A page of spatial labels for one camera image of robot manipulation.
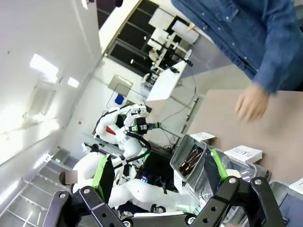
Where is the grey fabric plastic basket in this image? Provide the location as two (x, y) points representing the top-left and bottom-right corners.
(200, 148), (272, 207)

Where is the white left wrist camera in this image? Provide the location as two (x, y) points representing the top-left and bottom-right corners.
(128, 105), (147, 118)

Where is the dark brown glass bottle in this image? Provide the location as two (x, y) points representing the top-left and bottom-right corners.
(178, 160), (196, 177)

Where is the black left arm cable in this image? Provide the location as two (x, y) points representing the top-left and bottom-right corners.
(124, 131), (152, 164)

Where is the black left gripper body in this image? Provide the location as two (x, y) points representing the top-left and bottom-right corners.
(133, 116), (152, 135)

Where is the person left hand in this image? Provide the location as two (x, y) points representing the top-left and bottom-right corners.
(233, 84), (270, 123)

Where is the grey fabric can basket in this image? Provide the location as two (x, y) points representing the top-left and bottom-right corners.
(267, 180), (303, 227)

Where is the white desk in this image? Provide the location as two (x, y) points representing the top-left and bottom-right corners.
(145, 61), (188, 103)

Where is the seated background person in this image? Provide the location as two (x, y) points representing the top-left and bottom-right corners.
(58, 169), (79, 190)

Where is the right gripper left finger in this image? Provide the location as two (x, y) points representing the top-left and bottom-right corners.
(51, 154), (124, 227)

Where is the ceiling light panel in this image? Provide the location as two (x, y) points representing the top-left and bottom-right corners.
(67, 76), (80, 88)
(30, 53), (59, 72)

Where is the small white bottle basket card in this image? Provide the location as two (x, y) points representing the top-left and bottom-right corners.
(189, 131), (216, 141)

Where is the grey fabric bottle basket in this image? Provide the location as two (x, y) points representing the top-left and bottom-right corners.
(169, 134), (209, 188)

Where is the person left forearm denim sleeve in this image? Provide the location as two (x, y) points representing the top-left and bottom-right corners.
(250, 9), (303, 96)

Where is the clear plastic bottle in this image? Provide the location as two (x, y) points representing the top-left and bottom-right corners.
(201, 163), (258, 204)

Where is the white background equipment rig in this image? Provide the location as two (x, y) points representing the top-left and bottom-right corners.
(147, 9), (200, 70)

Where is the small white plastic basket card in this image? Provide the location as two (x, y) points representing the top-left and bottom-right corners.
(223, 145), (263, 163)

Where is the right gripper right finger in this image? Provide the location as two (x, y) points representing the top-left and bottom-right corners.
(197, 148), (285, 227)

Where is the small white can basket card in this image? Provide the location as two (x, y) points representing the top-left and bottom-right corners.
(288, 176), (303, 191)

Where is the person torso denim shirt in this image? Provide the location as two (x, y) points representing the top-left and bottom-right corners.
(170, 0), (303, 80)

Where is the hanging black desk cable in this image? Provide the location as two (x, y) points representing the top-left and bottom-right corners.
(170, 67), (197, 110)

